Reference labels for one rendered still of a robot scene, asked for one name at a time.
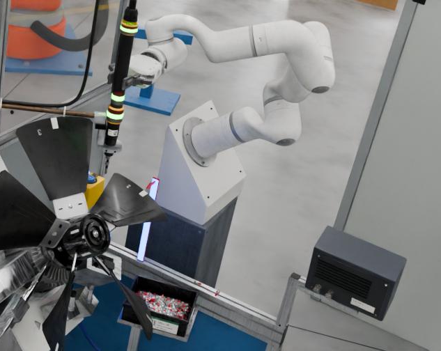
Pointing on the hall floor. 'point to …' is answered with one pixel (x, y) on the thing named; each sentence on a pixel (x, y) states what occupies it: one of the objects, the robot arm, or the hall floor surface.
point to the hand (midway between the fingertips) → (120, 79)
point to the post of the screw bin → (134, 339)
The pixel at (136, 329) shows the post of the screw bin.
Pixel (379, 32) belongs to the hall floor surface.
